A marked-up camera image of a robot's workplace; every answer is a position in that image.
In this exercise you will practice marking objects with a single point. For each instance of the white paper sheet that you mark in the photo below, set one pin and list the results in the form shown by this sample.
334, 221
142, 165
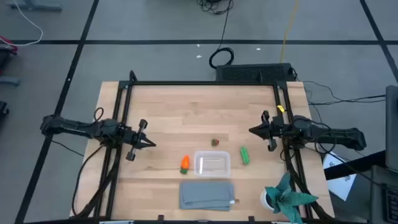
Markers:
342, 183

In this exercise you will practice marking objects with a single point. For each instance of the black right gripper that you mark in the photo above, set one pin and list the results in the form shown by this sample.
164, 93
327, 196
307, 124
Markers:
275, 129

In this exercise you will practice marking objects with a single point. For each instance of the black metal table frame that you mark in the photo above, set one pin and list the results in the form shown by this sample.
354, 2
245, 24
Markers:
202, 83

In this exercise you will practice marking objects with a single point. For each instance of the white plant pot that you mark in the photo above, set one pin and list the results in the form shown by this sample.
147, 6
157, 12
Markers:
263, 199

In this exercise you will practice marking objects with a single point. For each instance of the grey folded cloth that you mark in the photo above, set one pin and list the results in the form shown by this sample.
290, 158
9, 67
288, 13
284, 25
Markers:
205, 196

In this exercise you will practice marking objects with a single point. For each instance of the green toy pea pod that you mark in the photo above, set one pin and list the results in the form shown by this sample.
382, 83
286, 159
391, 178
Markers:
244, 155

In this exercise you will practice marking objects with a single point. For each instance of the orange toy carrot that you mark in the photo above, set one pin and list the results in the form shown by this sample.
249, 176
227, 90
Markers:
185, 163

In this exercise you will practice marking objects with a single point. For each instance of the teal artificial succulent plant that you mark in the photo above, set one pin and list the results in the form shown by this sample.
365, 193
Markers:
284, 197

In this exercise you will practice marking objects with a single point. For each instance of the grey equipment box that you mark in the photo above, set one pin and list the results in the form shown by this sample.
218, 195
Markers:
382, 199

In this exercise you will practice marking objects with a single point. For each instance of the clear plastic tupperware container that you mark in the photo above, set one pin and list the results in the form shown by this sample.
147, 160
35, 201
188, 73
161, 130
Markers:
212, 165

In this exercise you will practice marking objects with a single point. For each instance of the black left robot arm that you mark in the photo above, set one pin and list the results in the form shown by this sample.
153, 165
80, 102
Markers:
68, 126

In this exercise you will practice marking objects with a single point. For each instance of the grey metal table foot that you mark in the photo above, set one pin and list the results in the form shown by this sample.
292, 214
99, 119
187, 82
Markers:
37, 6

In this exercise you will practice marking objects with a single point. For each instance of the black metal beam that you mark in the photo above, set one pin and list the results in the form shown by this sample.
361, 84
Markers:
357, 165

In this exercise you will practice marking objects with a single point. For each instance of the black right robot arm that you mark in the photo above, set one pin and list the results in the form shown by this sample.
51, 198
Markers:
342, 135

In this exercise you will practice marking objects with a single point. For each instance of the red toy strawberry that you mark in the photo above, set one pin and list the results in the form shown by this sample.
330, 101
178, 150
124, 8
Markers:
214, 142

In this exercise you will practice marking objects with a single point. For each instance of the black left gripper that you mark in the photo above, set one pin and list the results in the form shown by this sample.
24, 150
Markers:
136, 139

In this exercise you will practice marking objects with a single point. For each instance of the yellow tag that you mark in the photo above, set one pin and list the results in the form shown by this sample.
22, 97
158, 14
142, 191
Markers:
280, 108

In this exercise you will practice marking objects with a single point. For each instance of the grey cabinet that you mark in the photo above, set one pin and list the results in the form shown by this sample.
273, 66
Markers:
392, 124

